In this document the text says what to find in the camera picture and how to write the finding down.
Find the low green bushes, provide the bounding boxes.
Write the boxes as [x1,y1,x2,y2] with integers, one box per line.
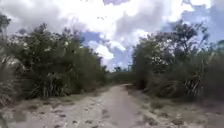
[105,65,134,85]

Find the dense green bushes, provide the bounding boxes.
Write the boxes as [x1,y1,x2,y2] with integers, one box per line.
[0,13,110,108]
[129,19,224,105]

